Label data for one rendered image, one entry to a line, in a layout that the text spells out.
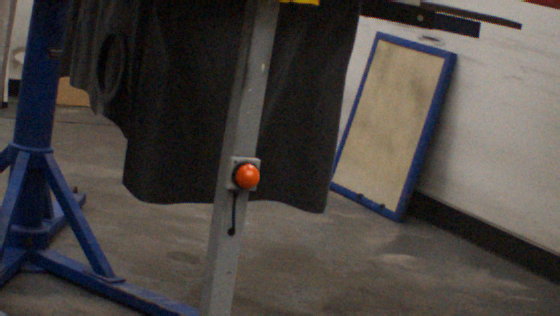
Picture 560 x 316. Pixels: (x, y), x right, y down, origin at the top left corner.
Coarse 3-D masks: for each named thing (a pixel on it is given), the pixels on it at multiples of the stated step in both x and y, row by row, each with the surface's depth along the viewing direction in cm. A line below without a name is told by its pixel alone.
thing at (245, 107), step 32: (256, 0) 185; (288, 0) 182; (256, 32) 186; (256, 64) 187; (256, 96) 188; (256, 128) 189; (224, 160) 191; (256, 160) 189; (224, 192) 190; (224, 224) 191; (224, 256) 192; (224, 288) 193
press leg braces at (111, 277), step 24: (0, 168) 349; (24, 168) 332; (48, 168) 337; (48, 192) 370; (0, 216) 321; (48, 216) 379; (72, 216) 332; (0, 240) 316; (96, 240) 332; (0, 264) 315; (96, 264) 328
